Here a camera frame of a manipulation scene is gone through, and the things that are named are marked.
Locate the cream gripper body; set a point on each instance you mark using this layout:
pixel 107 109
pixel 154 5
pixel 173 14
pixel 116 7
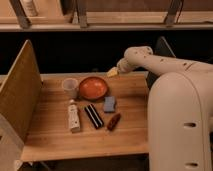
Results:
pixel 112 72

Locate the white plastic bottle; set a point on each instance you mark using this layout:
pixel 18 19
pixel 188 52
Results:
pixel 73 118

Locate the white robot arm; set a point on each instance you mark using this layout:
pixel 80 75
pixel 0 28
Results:
pixel 179 109

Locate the orange ceramic bowl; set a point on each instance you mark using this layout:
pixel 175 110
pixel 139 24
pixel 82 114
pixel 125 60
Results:
pixel 93 88

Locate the white bottle on shelf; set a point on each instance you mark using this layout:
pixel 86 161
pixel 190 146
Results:
pixel 30 7

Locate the blue sponge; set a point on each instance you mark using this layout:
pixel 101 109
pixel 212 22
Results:
pixel 109 104

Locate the clear plastic cup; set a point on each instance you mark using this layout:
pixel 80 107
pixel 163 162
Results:
pixel 70 86

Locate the black striped rectangular box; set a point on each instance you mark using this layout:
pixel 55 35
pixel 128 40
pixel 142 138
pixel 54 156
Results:
pixel 94 116

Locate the dark red small object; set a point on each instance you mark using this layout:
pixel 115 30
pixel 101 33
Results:
pixel 113 122

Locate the wooden shelf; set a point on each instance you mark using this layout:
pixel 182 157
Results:
pixel 110 15

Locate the left wooden side panel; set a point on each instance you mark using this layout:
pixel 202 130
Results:
pixel 19 93

